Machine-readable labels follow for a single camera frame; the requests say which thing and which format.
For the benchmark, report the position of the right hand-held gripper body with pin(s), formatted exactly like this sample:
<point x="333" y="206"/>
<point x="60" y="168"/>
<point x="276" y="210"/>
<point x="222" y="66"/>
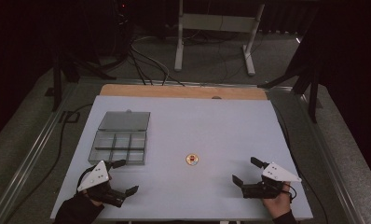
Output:
<point x="280" y="174"/>

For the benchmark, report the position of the aluminium rail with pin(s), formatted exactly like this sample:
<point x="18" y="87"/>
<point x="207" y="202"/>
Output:
<point x="332" y="168"/>
<point x="28" y="158"/>

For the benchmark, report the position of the white table sheet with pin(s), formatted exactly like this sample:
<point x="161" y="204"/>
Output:
<point x="205" y="130"/>

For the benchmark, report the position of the person's right hand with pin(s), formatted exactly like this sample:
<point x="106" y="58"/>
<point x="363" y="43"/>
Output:
<point x="278" y="206"/>

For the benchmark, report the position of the small round gold badge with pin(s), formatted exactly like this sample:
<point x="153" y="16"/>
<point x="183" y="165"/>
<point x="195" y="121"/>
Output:
<point x="192" y="159"/>

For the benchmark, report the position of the person's left hand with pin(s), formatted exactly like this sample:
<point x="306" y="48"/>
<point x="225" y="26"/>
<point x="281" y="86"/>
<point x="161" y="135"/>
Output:
<point x="95" y="202"/>

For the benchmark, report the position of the clear plastic compartment box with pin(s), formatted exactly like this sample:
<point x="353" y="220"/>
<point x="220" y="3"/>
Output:
<point x="121" y="137"/>

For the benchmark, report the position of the white metal stand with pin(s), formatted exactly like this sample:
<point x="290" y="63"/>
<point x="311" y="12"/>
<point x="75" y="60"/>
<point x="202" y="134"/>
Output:
<point x="217" y="23"/>

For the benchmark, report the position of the black metal stand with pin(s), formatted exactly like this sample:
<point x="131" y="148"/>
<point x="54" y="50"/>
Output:
<point x="57" y="84"/>
<point x="312" y="90"/>

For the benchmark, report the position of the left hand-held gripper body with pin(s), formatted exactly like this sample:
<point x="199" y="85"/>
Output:
<point x="95" y="178"/>

